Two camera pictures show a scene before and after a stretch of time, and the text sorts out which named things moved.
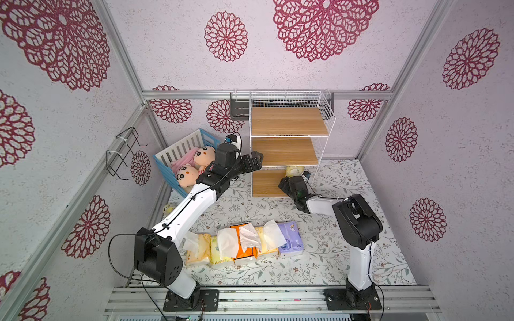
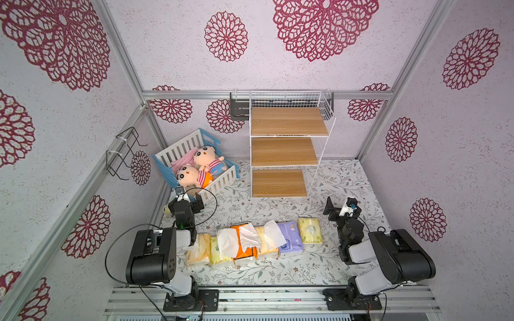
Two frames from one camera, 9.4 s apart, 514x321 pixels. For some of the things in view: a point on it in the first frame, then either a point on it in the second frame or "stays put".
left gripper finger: [258, 157] to [196, 206]
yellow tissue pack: [204, 251] stays put
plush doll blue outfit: [204, 156] stays put
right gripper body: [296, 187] to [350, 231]
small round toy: [167, 209] stays put
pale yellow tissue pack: [270, 238] stays put
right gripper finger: [284, 184] to [328, 210]
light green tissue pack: [291, 171] to [310, 230]
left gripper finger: [251, 164] to [172, 206]
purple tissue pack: [292, 234] stays put
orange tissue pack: [248, 242] stays put
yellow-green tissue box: [223, 245] stays put
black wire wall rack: [125, 142] stays put
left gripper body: [233, 172] to [193, 224]
